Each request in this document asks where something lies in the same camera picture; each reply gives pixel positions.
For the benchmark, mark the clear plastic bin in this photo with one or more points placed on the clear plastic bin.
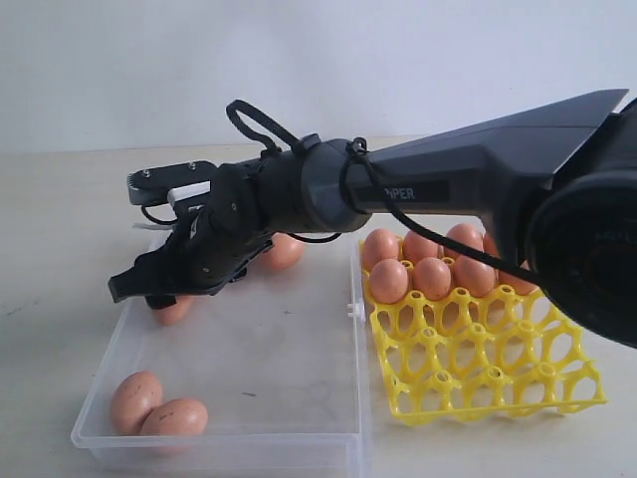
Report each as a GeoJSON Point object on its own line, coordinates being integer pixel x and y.
{"type": "Point", "coordinates": [279, 361]}

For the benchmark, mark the yellow plastic egg tray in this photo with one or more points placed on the yellow plastic egg tray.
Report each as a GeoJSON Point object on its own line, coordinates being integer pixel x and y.
{"type": "Point", "coordinates": [467, 358]}

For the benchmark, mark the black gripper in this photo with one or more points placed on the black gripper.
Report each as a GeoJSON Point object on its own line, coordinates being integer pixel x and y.
{"type": "Point", "coordinates": [217, 227]}

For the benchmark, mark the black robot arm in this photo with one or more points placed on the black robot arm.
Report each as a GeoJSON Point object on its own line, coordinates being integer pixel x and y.
{"type": "Point", "coordinates": [547, 195]}

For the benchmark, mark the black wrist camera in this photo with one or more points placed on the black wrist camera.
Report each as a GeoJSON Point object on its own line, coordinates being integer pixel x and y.
{"type": "Point", "coordinates": [149, 187]}

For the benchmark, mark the brown egg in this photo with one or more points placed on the brown egg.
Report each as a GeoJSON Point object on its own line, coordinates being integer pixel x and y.
{"type": "Point", "coordinates": [380, 244]}
{"type": "Point", "coordinates": [416, 247]}
{"type": "Point", "coordinates": [468, 235]}
{"type": "Point", "coordinates": [489, 245]}
{"type": "Point", "coordinates": [285, 253]}
{"type": "Point", "coordinates": [520, 286]}
{"type": "Point", "coordinates": [433, 278]}
{"type": "Point", "coordinates": [174, 313]}
{"type": "Point", "coordinates": [179, 416]}
{"type": "Point", "coordinates": [388, 281]}
{"type": "Point", "coordinates": [134, 399]}
{"type": "Point", "coordinates": [477, 278]}

